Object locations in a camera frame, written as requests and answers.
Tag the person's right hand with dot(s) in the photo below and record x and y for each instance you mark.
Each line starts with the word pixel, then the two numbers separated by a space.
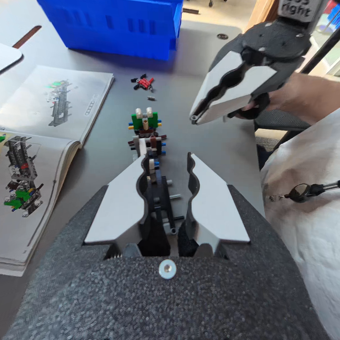
pixel 279 98

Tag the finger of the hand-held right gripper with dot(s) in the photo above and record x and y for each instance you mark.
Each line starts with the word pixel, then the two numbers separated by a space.
pixel 220 69
pixel 239 90

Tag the red lego connector piece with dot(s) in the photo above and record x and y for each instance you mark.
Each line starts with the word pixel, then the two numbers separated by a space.
pixel 145 82

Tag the black office chair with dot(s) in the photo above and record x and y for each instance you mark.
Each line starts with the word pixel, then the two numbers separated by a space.
pixel 279 121

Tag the person's white shirt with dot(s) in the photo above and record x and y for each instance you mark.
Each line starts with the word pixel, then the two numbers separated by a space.
pixel 305 252

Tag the multicoloured lego technic model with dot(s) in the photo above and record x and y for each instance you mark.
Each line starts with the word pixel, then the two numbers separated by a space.
pixel 138 121

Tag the wooden partition panel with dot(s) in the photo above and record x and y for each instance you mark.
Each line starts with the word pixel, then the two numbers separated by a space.
pixel 261 13

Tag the lego instruction booklet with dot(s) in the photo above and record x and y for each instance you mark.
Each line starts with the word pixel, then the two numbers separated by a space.
pixel 39 106

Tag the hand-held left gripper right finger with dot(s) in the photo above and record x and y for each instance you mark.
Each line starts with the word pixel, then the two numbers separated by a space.
pixel 217 209

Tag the person's right forearm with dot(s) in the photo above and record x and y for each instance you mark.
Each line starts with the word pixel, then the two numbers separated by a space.
pixel 313 95

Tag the black pole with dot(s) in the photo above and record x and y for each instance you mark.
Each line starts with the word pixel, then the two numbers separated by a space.
pixel 326 46

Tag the stack of blue crates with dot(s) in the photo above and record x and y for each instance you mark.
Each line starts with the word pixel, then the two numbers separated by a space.
pixel 333 14

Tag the white rounded pad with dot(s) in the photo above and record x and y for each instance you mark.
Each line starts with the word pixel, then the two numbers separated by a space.
pixel 8 57

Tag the blue plastic bin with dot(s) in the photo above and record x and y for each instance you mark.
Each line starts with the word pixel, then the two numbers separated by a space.
pixel 111 24

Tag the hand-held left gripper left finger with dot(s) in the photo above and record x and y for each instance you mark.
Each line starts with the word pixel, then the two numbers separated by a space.
pixel 116 209

